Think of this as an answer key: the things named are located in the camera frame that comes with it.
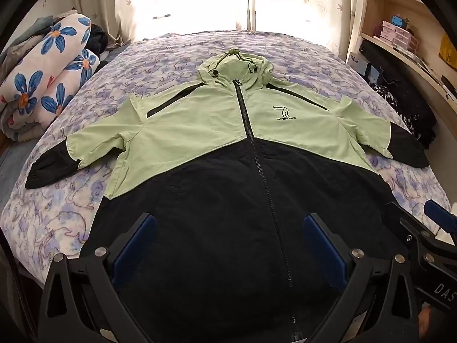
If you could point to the white leaf print curtain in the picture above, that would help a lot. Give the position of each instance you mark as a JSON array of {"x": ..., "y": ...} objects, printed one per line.
[{"x": 200, "y": 0}]

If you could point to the green and black hooded jacket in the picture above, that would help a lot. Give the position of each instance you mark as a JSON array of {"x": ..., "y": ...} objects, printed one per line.
[{"x": 200, "y": 132}]

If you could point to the blue floral quilt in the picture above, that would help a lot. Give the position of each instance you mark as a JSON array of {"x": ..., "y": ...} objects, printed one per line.
[{"x": 43, "y": 78}]

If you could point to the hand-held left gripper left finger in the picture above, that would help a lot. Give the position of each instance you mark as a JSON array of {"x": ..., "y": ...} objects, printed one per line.
[{"x": 137, "y": 243}]

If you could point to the dark clothes pile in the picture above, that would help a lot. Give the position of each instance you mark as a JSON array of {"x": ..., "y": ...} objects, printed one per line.
[{"x": 98, "y": 39}]

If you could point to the yellow cloth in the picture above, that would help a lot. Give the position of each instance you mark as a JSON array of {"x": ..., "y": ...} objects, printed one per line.
[{"x": 449, "y": 51}]

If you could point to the purple cat print blanket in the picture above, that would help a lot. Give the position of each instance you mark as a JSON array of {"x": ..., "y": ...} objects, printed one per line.
[{"x": 64, "y": 207}]

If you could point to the black hanging garment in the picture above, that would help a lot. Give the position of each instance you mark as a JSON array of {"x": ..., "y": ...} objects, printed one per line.
[{"x": 403, "y": 93}]

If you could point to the white and blue box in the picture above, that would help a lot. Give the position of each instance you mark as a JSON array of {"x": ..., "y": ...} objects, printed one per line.
[{"x": 360, "y": 65}]

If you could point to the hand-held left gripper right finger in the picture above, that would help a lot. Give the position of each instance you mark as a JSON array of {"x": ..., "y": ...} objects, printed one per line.
[{"x": 323, "y": 243}]

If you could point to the black bar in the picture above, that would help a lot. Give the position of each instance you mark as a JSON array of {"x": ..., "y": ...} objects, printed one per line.
[{"x": 450, "y": 85}]

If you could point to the grey cloth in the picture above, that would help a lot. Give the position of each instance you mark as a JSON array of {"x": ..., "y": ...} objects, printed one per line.
[{"x": 25, "y": 37}]

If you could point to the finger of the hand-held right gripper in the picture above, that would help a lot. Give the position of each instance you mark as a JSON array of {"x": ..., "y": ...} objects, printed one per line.
[
  {"x": 441, "y": 216},
  {"x": 403, "y": 218}
]

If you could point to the small blue box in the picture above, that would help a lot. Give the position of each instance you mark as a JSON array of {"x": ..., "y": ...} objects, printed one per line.
[{"x": 400, "y": 21}]

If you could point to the wooden shelf unit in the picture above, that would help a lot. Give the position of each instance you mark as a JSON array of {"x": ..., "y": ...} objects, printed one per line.
[{"x": 421, "y": 3}]

